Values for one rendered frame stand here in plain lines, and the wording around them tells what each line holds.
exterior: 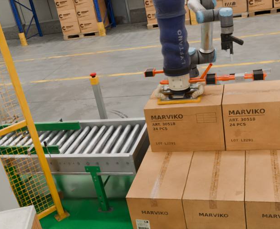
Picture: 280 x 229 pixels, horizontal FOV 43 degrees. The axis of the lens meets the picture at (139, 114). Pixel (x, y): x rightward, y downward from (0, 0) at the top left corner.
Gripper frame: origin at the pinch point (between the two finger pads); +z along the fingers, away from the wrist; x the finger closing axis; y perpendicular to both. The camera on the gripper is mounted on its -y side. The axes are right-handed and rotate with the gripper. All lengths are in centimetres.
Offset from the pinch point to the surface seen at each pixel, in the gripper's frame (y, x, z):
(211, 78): 16.1, 5.7, 12.2
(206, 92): 22.6, -2.4, 27.2
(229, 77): 3.2, 3.3, 13.8
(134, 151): 81, 30, 61
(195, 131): 30, 22, 49
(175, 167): 45, 45, 67
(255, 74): -15.6, 3.8, 12.6
